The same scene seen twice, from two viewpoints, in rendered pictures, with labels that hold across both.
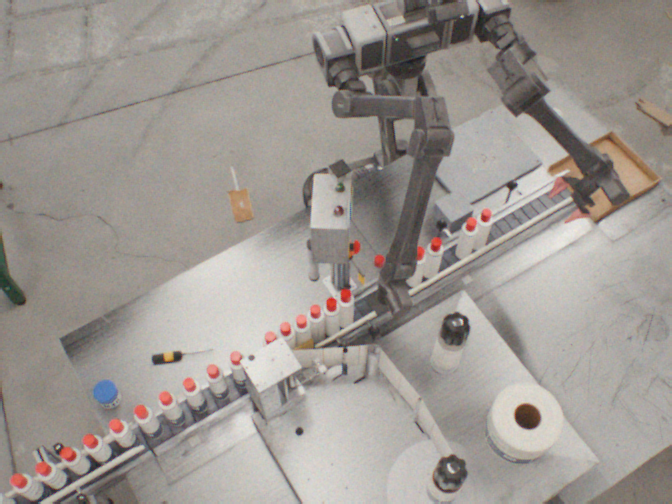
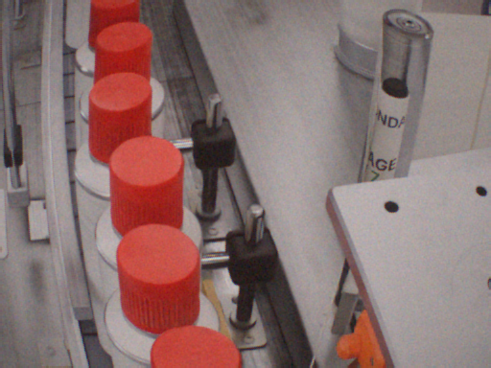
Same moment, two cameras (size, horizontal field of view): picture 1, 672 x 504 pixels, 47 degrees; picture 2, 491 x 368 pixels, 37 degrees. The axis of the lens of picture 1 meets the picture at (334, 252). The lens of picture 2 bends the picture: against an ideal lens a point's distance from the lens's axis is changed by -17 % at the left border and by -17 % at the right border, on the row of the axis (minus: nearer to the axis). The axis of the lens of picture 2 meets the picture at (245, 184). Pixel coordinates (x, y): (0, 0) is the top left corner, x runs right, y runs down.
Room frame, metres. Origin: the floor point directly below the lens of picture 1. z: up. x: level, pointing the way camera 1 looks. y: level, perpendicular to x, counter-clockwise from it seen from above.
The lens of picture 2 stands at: (0.84, 0.34, 1.32)
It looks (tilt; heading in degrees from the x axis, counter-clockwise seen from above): 43 degrees down; 284
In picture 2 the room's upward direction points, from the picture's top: 6 degrees clockwise
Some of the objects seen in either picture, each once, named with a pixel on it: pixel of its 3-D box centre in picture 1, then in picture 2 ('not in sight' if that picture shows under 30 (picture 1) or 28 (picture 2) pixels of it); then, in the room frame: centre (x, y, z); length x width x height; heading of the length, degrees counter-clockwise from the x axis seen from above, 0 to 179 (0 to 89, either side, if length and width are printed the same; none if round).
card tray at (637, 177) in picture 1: (603, 174); not in sight; (1.61, -0.97, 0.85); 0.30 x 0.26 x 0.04; 122
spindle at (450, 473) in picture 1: (446, 480); not in sight; (0.48, -0.30, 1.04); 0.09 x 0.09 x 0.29
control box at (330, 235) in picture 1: (331, 219); not in sight; (1.10, 0.01, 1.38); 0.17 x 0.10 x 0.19; 177
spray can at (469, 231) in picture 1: (467, 238); not in sight; (1.27, -0.43, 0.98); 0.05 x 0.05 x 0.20
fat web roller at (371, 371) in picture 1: (372, 361); (393, 126); (0.85, -0.11, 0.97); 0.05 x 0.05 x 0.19
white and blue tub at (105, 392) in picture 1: (107, 394); not in sight; (0.79, 0.70, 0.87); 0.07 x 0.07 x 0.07
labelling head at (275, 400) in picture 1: (273, 379); not in sight; (0.78, 0.18, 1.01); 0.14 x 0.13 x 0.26; 122
